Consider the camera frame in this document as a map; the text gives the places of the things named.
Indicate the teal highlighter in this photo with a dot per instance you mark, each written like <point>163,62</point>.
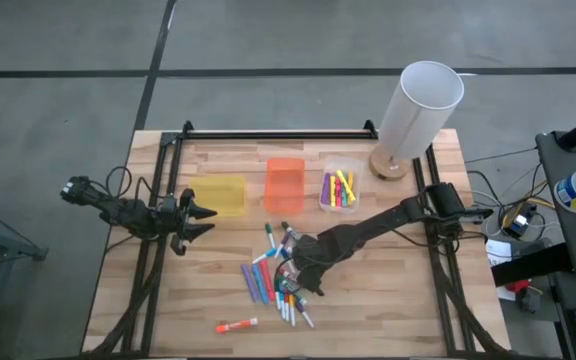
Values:
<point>344,199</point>

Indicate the red cap thin marker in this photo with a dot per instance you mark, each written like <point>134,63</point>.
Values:
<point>286,302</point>

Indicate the purple cap white marker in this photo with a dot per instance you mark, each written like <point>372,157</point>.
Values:
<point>283,244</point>

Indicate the purple highlighter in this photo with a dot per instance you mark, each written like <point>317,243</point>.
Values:
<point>325,187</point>
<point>249,282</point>

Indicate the blue highlighter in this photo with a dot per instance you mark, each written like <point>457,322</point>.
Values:
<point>261,284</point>

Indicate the pink highlighter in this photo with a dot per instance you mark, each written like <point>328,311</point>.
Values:
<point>338,192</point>

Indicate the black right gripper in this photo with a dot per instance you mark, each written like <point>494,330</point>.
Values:
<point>310,257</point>

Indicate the clear plastic bin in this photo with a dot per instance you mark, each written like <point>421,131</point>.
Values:
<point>355,162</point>

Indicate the black flat bar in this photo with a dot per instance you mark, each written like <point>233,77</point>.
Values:
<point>533,265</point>

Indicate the orange plastic bin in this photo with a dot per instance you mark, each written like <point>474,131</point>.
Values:
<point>284,187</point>

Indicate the white paper sheet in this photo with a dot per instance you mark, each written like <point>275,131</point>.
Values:
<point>498,252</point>

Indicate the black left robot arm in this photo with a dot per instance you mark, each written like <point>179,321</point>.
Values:
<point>118,210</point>

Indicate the yellow plastic bin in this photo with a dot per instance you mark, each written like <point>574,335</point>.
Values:
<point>218,196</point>

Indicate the grey metal stand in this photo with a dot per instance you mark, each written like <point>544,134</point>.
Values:
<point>39,253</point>

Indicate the orange whiteboard marker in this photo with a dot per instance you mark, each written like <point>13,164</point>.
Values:
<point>223,328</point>

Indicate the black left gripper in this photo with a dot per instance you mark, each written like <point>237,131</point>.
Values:
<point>172,220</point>

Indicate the silver blue power adapter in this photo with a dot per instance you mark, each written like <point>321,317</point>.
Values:
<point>518,222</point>

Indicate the green cap whiteboard marker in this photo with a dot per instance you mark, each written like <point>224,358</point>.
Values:
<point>288,288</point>
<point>269,231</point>

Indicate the red highlighter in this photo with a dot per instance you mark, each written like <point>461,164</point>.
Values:
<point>267,280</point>

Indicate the black cap whiteboard marker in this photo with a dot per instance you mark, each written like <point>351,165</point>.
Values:
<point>285,226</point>

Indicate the black cap thin marker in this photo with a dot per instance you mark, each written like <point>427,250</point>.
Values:
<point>319,292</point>

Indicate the blue cap white marker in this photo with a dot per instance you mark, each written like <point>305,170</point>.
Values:
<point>286,256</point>

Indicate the red cap whiteboard marker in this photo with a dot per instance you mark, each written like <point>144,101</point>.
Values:
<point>282,272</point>

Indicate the small red object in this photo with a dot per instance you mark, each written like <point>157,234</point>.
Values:
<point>518,286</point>

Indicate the black aluminium table frame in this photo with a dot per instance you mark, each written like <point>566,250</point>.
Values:
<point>268,135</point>

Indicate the white shade wooden base lamp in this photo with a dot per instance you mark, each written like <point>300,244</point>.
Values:
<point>420,115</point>

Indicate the yellow highlighter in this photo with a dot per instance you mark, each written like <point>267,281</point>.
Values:
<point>345,186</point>
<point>332,191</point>

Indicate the light blue cap thin marker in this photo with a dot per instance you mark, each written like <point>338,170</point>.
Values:
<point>282,305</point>
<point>269,253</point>

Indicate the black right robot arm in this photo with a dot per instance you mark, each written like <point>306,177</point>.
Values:
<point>378,220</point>

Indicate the purple cap thin marker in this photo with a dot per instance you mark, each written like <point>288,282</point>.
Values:
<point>301,307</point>

